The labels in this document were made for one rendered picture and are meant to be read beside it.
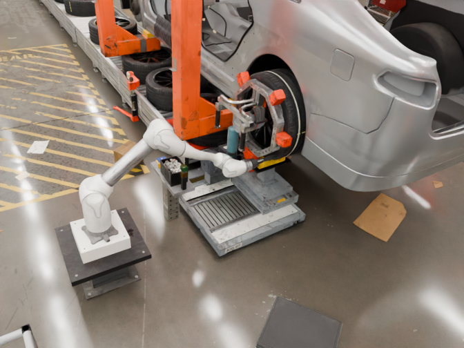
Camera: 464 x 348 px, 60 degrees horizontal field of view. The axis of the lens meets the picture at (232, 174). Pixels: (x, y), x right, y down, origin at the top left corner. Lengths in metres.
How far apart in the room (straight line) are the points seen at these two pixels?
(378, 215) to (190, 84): 1.96
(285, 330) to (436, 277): 1.48
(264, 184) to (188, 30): 1.35
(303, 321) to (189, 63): 1.89
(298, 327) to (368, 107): 1.27
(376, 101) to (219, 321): 1.64
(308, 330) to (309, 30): 1.74
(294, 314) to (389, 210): 1.71
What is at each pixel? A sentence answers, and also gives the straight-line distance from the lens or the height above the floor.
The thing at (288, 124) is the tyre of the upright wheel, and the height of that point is 0.94.
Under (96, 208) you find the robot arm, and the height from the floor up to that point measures 0.64.
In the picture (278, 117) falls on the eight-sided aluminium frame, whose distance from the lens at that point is 2.79.
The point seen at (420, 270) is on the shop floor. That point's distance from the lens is 3.42.
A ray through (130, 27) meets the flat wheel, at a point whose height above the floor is 0.50.
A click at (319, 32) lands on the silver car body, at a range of 2.55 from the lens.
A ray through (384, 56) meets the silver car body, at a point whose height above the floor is 1.60.
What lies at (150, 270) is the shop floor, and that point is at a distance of 2.98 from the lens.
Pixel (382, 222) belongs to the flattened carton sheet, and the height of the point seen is 0.01.
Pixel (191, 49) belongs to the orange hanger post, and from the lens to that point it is 2.98.
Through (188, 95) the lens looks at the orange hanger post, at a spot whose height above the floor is 0.92.
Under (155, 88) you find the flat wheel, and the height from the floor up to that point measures 0.50.
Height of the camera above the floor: 2.30
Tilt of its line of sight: 37 degrees down
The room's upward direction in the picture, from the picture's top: 5 degrees clockwise
